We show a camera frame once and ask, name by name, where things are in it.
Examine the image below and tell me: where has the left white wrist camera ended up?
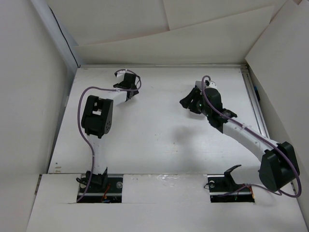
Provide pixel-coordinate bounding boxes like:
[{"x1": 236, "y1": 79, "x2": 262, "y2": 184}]
[{"x1": 114, "y1": 71, "x2": 126, "y2": 79}]

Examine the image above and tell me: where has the blue object on rail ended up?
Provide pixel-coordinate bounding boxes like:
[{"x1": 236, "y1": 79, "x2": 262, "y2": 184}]
[{"x1": 254, "y1": 86, "x2": 260, "y2": 101}]

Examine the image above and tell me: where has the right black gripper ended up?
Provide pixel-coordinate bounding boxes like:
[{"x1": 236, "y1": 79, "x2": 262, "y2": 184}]
[{"x1": 180, "y1": 87, "x2": 211, "y2": 117}]

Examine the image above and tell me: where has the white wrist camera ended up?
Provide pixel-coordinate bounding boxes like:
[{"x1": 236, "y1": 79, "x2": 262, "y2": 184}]
[
  {"x1": 205, "y1": 80, "x2": 217, "y2": 89},
  {"x1": 114, "y1": 71, "x2": 126, "y2": 79}
]

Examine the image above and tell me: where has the aluminium frame rail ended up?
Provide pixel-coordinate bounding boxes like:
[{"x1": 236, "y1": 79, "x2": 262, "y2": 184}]
[{"x1": 240, "y1": 65, "x2": 270, "y2": 138}]

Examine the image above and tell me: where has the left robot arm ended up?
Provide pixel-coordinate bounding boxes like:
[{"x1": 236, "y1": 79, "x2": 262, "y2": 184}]
[{"x1": 77, "y1": 69, "x2": 141, "y2": 192}]

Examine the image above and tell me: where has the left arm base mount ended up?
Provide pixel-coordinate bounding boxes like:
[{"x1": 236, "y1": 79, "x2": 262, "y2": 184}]
[{"x1": 76, "y1": 169, "x2": 123, "y2": 203}]

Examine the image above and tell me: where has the white divided paper container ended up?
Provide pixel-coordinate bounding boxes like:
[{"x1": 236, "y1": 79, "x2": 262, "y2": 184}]
[{"x1": 195, "y1": 81, "x2": 206, "y2": 90}]

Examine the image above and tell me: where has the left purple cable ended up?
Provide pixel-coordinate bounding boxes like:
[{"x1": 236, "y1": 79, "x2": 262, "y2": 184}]
[{"x1": 76, "y1": 69, "x2": 142, "y2": 203}]

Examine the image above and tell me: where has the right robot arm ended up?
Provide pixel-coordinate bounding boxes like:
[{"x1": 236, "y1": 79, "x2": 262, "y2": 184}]
[{"x1": 180, "y1": 87, "x2": 301, "y2": 191}]

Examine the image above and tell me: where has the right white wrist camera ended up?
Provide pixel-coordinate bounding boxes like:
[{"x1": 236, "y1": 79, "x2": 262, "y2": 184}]
[{"x1": 205, "y1": 80, "x2": 217, "y2": 89}]

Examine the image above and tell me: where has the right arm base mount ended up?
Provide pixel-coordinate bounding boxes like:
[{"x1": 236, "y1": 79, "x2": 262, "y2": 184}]
[{"x1": 204, "y1": 165, "x2": 255, "y2": 203}]

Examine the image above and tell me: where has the purple cable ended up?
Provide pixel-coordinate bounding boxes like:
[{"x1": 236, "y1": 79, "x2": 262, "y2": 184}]
[
  {"x1": 201, "y1": 75, "x2": 302, "y2": 198},
  {"x1": 76, "y1": 69, "x2": 142, "y2": 203}
]

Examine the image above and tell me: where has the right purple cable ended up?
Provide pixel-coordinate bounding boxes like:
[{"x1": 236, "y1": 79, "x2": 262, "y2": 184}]
[{"x1": 201, "y1": 75, "x2": 302, "y2": 198}]

